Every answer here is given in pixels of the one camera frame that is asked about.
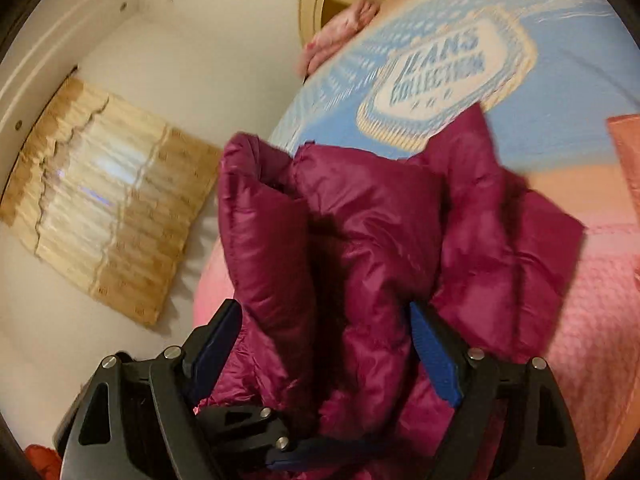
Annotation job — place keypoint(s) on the blue and pink printed blanket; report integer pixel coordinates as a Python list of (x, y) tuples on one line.
[(575, 35)]

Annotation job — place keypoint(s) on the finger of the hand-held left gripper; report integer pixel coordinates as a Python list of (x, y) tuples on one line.
[(250, 430)]

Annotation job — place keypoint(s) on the orange cloth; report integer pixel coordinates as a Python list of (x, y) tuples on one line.
[(45, 462)]

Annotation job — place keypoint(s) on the cream wooden headboard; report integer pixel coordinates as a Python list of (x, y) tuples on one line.
[(310, 5)]

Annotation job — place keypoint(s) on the beige patterned curtain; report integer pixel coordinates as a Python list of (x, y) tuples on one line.
[(115, 200)]

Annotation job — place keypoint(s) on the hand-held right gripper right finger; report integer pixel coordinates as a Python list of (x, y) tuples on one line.
[(435, 355)]

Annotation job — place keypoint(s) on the magenta puffer jacket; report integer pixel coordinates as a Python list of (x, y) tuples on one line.
[(360, 240)]

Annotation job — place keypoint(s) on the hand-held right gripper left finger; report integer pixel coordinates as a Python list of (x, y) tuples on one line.
[(215, 347)]

